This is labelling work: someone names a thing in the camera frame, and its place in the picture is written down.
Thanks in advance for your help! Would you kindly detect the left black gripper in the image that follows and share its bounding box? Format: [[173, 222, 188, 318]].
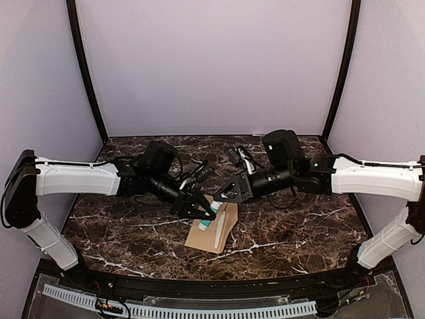
[[147, 169, 217, 219]]

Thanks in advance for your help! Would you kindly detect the white green glue stick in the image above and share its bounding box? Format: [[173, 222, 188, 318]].
[[197, 200, 222, 231]]

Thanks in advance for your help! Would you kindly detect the brown paper envelope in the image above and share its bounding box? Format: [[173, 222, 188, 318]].
[[185, 203, 238, 254]]

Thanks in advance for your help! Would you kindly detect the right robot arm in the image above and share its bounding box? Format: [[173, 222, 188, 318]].
[[213, 130, 424, 288]]

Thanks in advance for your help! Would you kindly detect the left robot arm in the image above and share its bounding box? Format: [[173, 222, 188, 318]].
[[1, 141, 222, 290]]

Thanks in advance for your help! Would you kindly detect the white slotted cable duct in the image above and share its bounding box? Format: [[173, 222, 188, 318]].
[[42, 284, 317, 318]]

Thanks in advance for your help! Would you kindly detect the black front table rail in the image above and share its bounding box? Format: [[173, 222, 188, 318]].
[[60, 265, 375, 300]]

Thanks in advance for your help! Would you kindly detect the right black corner post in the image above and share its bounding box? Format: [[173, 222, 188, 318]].
[[320, 0, 361, 145]]

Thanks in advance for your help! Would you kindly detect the black corner post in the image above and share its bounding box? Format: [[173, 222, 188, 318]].
[[320, 0, 361, 145], [66, 0, 109, 143]]

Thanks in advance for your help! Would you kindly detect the left black corner post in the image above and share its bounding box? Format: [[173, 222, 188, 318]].
[[66, 0, 109, 143]]

